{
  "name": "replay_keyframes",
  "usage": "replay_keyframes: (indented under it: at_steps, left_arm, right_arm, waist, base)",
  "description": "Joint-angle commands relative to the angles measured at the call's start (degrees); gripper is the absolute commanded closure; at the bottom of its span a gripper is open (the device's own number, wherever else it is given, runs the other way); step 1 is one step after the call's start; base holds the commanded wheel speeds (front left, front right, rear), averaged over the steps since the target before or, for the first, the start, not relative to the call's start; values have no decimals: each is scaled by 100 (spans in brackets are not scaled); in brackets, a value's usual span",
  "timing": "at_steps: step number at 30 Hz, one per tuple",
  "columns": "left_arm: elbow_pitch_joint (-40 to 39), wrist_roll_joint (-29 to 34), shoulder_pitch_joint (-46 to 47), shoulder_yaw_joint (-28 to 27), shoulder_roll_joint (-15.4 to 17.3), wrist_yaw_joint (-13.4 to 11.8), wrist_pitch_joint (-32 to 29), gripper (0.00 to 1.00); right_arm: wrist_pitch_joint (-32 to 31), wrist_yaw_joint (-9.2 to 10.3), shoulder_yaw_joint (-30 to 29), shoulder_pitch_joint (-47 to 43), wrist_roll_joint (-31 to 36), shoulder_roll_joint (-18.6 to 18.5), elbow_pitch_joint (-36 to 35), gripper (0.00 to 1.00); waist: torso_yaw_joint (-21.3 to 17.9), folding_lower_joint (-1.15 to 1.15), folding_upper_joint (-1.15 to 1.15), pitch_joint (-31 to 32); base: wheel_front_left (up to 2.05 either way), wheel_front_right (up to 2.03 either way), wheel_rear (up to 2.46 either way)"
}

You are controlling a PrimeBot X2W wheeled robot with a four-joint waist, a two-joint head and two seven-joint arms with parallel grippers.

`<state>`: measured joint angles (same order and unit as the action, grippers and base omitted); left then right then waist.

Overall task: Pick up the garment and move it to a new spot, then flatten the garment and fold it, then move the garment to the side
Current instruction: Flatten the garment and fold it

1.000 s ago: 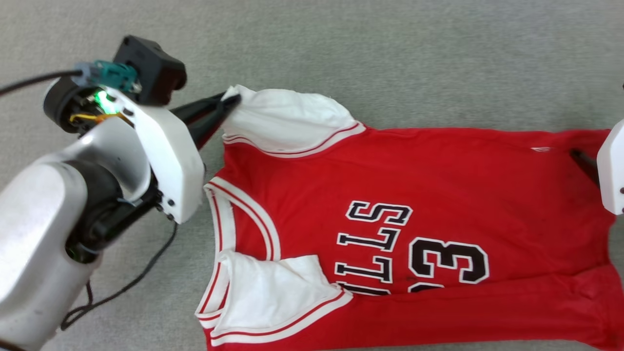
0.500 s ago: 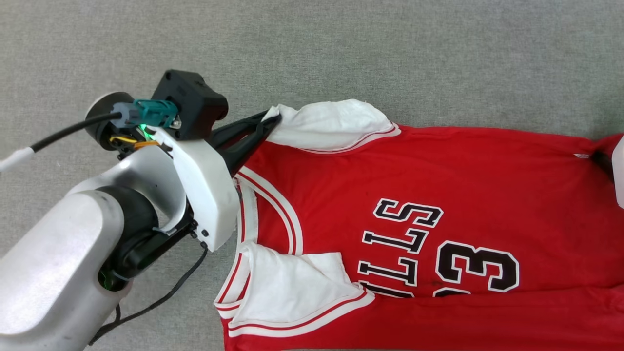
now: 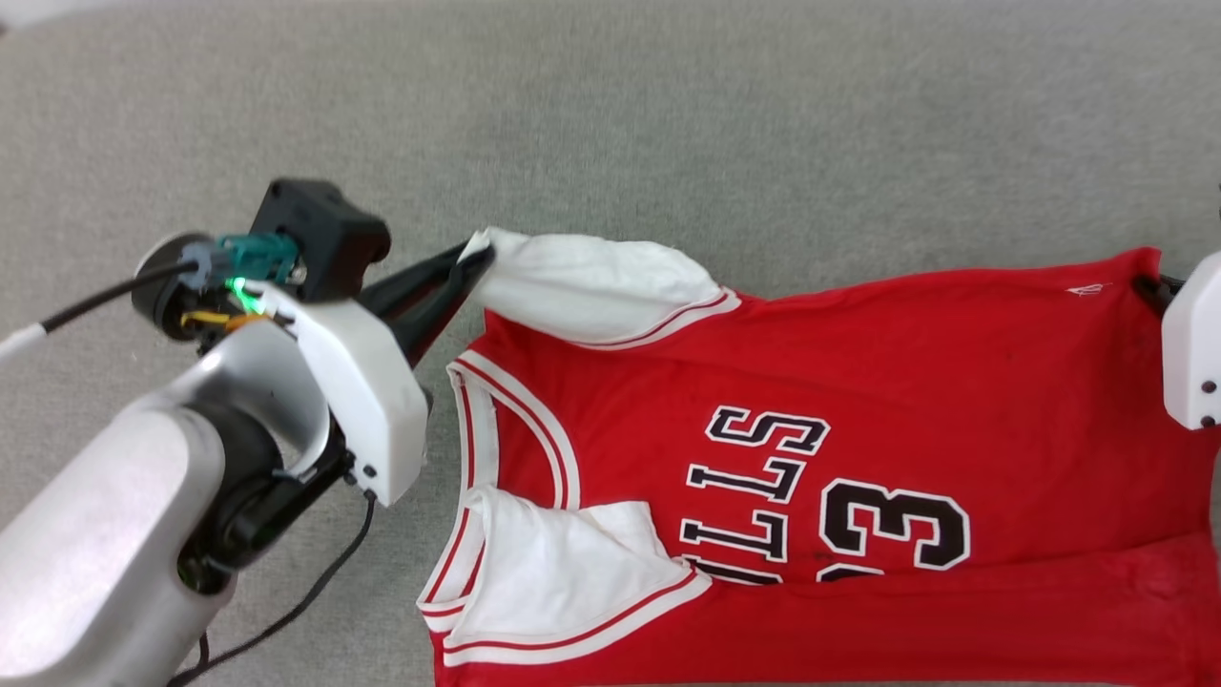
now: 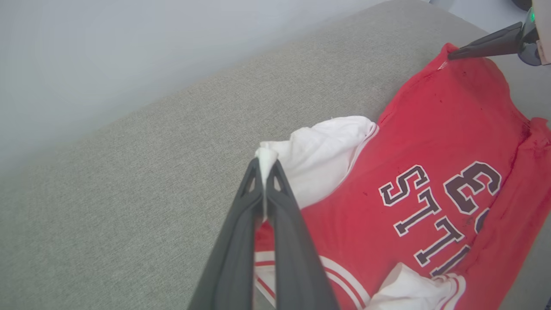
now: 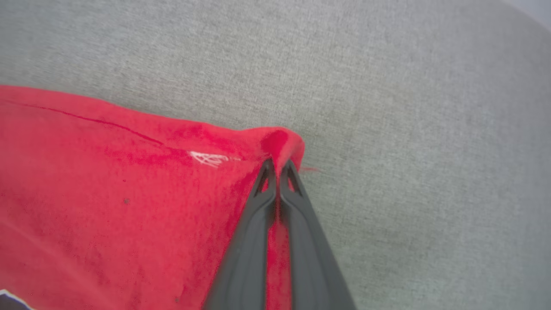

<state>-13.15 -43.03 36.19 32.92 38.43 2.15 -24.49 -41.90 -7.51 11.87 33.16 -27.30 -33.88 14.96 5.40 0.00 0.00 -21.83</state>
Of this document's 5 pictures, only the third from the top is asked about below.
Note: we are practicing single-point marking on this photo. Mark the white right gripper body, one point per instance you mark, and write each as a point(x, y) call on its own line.
point(1197, 353)

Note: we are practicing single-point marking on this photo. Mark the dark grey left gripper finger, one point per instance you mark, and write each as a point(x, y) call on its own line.
point(420, 281)
point(429, 320)

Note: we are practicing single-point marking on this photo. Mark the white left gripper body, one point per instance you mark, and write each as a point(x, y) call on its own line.
point(367, 401)

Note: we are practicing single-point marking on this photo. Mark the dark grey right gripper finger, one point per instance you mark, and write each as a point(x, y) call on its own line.
point(1159, 291)

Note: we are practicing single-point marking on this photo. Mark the red Bulls basketball jersey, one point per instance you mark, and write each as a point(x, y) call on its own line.
point(906, 363)

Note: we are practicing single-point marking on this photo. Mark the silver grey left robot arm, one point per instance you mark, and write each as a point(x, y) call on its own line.
point(95, 534)

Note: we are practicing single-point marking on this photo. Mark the grey fabric sofa cushion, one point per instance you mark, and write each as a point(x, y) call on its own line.
point(668, 114)

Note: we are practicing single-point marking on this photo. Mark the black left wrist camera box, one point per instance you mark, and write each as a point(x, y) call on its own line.
point(324, 229)

